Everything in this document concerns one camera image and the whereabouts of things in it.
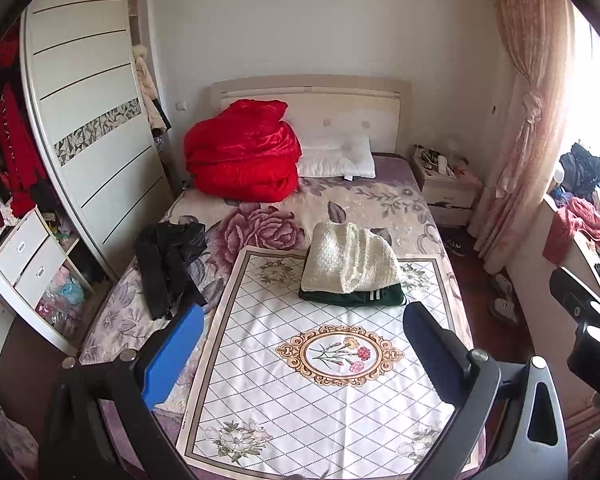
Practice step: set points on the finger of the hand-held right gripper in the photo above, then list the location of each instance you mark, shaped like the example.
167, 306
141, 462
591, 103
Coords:
575, 295

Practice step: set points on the dark slipper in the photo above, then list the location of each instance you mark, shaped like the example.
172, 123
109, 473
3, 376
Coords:
454, 248

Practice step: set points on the green garment with white stripes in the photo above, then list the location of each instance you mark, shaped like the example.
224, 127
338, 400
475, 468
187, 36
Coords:
350, 297

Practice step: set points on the beige hanging garment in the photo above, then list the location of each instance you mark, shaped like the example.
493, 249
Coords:
145, 85

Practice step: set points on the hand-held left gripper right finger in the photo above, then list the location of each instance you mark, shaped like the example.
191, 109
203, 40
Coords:
432, 347

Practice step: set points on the black garment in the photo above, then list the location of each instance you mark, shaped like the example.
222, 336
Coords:
160, 270

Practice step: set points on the pile of small household clutter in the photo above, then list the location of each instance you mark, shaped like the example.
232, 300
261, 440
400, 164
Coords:
442, 162

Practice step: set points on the pile of pastel clothes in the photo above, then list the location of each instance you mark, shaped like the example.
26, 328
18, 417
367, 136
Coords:
70, 292

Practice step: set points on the red quilt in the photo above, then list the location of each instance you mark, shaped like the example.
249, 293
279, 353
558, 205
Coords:
240, 160

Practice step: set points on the white tweed jacket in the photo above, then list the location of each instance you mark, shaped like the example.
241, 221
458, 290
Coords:
340, 260

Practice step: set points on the white pillow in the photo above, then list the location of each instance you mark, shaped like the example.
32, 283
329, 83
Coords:
335, 160

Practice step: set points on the white slipper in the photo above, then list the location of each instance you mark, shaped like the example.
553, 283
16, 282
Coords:
504, 311
504, 285

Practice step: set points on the dark blue clothes pile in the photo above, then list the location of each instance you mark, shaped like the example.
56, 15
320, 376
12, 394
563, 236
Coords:
585, 170

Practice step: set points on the pink curtain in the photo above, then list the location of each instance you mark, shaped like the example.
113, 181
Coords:
525, 110

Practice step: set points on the red hanging clothes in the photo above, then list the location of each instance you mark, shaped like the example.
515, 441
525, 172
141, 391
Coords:
15, 150

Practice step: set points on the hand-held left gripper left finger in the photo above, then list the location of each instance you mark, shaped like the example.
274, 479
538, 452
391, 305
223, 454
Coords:
172, 355

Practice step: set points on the white diamond-pattern floral mat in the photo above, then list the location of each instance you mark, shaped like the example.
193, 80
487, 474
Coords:
290, 410

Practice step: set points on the white wardrobe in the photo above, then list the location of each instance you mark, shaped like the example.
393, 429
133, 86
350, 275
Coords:
95, 85

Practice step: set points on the white bed headboard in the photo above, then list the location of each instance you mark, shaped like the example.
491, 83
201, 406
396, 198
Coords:
360, 105

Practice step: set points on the white nightstand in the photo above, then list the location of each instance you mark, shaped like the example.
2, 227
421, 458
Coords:
450, 200

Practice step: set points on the pink red knitted garment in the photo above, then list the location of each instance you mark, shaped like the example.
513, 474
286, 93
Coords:
575, 220

